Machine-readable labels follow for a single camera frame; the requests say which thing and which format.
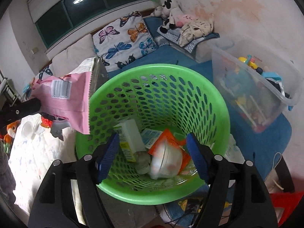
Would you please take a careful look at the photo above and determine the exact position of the orange snack wrapper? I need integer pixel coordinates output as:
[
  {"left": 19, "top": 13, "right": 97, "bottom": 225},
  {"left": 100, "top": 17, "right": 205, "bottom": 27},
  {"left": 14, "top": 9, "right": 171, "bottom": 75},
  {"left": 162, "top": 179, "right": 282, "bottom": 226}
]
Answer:
[{"left": 148, "top": 129, "right": 191, "bottom": 174}]

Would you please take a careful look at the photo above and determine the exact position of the white paper cup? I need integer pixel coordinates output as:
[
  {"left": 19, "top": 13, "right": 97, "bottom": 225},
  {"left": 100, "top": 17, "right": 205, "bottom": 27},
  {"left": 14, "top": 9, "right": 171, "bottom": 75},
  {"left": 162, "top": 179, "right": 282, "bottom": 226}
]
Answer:
[{"left": 149, "top": 140, "right": 183, "bottom": 180}]

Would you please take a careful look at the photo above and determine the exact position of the yellow green bottle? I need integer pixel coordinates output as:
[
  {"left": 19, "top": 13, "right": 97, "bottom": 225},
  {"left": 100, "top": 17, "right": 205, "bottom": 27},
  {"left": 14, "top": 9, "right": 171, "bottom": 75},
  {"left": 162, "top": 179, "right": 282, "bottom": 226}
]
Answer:
[{"left": 113, "top": 119, "right": 145, "bottom": 163}]

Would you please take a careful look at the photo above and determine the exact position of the small blue milk carton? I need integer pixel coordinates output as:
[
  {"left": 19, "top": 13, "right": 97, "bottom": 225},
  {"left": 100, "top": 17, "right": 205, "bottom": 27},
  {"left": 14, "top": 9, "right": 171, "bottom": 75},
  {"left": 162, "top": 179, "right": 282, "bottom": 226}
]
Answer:
[{"left": 141, "top": 129, "right": 162, "bottom": 149}]

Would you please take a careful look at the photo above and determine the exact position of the pink snack bag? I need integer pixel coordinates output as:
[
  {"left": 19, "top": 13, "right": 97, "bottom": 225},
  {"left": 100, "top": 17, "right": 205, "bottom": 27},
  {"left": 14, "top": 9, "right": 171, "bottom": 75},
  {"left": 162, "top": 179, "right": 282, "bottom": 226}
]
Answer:
[{"left": 29, "top": 72, "right": 91, "bottom": 134}]

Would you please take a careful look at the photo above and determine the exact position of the orange fox plush toy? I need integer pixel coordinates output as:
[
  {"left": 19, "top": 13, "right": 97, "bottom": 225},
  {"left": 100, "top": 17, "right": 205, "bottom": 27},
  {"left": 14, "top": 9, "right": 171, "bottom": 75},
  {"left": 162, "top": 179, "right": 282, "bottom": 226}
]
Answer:
[{"left": 3, "top": 120, "right": 21, "bottom": 154}]

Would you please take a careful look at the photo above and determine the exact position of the red crumpled paper ball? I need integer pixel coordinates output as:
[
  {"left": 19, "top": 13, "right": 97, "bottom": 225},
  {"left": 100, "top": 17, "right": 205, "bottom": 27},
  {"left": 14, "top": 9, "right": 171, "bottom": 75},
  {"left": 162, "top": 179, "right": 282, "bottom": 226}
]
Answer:
[{"left": 40, "top": 116, "right": 53, "bottom": 128}]

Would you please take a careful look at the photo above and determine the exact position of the white quilted mattress cover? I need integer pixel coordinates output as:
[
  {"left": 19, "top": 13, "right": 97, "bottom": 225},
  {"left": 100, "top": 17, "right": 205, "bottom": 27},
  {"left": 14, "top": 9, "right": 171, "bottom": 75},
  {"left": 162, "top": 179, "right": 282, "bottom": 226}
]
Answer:
[{"left": 8, "top": 57, "right": 105, "bottom": 219}]

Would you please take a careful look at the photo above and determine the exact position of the small butterfly print pillow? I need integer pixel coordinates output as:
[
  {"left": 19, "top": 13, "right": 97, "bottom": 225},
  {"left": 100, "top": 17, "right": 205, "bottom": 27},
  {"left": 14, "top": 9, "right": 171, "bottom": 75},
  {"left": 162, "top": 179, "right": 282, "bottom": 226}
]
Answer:
[{"left": 29, "top": 66, "right": 53, "bottom": 86}]

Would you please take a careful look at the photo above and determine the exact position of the green perforated plastic basket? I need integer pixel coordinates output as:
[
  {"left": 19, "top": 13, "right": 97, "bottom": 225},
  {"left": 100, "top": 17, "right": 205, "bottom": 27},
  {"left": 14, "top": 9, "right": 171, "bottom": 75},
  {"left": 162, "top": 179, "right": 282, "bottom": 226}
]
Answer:
[{"left": 75, "top": 64, "right": 230, "bottom": 205}]

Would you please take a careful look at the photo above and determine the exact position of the clear plastic storage bin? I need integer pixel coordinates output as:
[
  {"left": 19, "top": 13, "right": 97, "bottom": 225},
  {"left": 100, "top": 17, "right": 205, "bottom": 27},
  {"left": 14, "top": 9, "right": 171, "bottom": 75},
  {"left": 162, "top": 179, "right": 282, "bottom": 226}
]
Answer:
[{"left": 208, "top": 35, "right": 303, "bottom": 133}]

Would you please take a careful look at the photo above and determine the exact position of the plain white pillow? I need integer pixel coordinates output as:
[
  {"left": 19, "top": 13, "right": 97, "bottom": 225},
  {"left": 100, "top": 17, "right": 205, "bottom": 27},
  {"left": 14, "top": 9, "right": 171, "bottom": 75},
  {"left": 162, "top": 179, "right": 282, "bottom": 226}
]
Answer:
[{"left": 49, "top": 34, "right": 97, "bottom": 77}]

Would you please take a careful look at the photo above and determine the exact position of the red plastic object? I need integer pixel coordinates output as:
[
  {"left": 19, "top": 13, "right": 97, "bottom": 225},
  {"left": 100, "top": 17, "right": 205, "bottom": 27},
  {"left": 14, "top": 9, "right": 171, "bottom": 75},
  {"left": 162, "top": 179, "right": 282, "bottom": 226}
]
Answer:
[{"left": 270, "top": 192, "right": 303, "bottom": 227}]

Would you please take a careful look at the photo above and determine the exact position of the beige spotted cloth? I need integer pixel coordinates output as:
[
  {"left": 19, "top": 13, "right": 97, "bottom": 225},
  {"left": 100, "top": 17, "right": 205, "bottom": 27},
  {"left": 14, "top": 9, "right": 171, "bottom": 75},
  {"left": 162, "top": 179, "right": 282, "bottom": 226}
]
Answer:
[{"left": 179, "top": 19, "right": 214, "bottom": 47}]

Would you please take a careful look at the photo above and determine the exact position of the large butterfly print pillow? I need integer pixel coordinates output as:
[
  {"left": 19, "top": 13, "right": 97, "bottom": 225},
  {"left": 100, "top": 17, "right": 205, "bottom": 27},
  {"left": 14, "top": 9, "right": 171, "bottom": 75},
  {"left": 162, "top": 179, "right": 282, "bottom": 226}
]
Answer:
[{"left": 93, "top": 11, "right": 158, "bottom": 72}]

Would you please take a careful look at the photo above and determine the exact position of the pink plush toy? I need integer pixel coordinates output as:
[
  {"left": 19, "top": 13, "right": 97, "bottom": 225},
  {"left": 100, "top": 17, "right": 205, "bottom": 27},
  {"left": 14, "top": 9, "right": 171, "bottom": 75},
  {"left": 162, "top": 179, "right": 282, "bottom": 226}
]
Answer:
[{"left": 175, "top": 14, "right": 198, "bottom": 28}]

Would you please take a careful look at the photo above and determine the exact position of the black white cow plush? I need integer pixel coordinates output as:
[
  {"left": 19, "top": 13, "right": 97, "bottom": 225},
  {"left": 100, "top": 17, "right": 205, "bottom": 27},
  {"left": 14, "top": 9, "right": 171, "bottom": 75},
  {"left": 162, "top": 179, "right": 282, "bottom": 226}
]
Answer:
[{"left": 150, "top": 0, "right": 184, "bottom": 33}]

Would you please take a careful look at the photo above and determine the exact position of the dark glass window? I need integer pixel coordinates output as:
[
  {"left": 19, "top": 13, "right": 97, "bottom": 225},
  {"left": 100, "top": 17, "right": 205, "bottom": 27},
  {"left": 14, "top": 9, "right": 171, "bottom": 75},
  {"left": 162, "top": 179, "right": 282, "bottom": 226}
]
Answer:
[{"left": 35, "top": 0, "right": 140, "bottom": 48}]

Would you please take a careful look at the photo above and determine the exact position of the wall light switch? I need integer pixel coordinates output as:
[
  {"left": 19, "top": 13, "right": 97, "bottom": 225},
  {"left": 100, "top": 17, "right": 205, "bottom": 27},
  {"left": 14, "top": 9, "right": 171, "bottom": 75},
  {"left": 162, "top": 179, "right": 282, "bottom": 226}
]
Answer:
[{"left": 31, "top": 47, "right": 39, "bottom": 55}]

